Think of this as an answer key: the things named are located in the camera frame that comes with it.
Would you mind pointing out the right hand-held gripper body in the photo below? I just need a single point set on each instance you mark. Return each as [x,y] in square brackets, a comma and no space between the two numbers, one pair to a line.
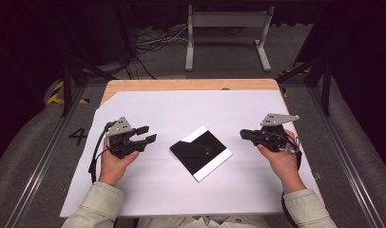
[273,134]

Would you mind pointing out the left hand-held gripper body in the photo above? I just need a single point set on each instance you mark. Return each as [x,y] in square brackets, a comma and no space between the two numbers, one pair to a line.
[119,126]

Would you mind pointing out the person's right hand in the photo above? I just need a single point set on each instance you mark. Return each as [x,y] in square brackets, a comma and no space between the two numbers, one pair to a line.
[284,166]

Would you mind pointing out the person's left hand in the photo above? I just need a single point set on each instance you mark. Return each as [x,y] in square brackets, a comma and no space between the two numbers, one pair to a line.
[113,167]

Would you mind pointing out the yellow and black floor tape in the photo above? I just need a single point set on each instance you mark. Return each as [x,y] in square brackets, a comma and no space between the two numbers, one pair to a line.
[286,92]
[56,91]

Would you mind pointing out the white paper sheet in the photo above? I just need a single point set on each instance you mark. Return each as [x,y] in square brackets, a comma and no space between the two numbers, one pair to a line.
[188,107]

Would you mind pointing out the wooden table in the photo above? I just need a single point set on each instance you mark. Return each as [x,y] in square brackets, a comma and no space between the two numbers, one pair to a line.
[188,84]

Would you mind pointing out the black metal stand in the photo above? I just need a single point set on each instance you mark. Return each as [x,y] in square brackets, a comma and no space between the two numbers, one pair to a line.
[67,85]
[325,85]

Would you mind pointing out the person's beige jacket torso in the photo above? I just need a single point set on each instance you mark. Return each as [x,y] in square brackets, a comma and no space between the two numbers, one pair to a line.
[194,222]

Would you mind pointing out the white metal stand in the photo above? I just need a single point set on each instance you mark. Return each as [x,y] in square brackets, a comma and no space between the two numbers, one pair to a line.
[227,19]

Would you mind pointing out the aluminium floor rail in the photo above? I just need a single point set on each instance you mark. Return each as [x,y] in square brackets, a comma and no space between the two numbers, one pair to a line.
[343,152]
[45,155]

